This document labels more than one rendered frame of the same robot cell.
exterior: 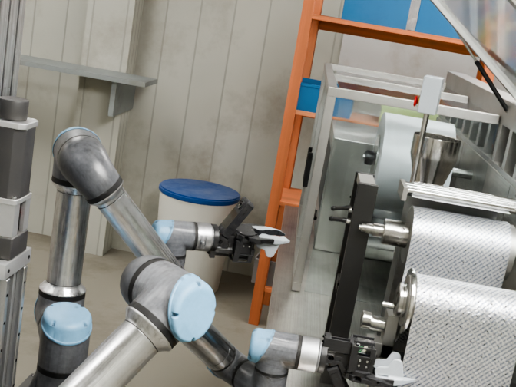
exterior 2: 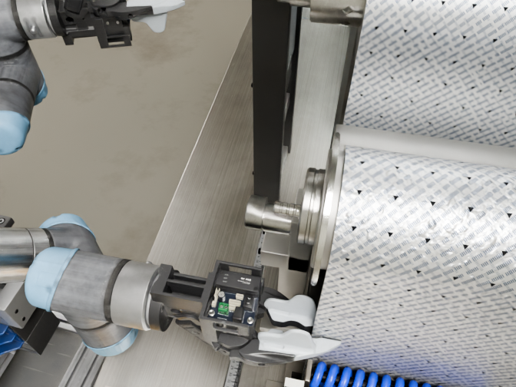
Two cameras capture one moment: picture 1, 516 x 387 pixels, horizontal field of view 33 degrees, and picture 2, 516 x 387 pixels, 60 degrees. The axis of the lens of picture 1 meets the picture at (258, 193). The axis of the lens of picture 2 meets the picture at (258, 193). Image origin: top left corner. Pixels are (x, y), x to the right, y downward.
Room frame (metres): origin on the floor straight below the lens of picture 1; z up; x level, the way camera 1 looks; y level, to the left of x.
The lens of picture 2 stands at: (1.55, -0.34, 1.59)
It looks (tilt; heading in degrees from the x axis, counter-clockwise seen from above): 50 degrees down; 10
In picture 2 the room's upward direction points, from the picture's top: straight up
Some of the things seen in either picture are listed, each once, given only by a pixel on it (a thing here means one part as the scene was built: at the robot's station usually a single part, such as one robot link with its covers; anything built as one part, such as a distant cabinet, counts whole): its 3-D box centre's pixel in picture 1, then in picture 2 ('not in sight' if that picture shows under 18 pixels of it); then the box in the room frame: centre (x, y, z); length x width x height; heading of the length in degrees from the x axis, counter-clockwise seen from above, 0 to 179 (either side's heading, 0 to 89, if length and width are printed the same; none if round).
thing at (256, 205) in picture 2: (365, 319); (256, 213); (1.85, -0.29, 1.18); 0.04 x 0.02 x 0.04; 178
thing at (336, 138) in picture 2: (406, 300); (325, 208); (1.82, -0.36, 1.25); 0.15 x 0.01 x 0.15; 178
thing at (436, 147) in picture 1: (435, 146); not in sight; (2.53, -0.49, 1.50); 0.14 x 0.14 x 0.06
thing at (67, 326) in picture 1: (64, 335); not in sight; (1.93, 0.40, 0.98); 0.13 x 0.12 x 0.14; 20
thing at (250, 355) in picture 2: (372, 378); (256, 342); (1.74, -0.31, 1.09); 0.09 x 0.05 x 0.02; 87
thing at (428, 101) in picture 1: (428, 94); not in sight; (2.37, -0.41, 1.66); 0.07 x 0.07 x 0.10; 76
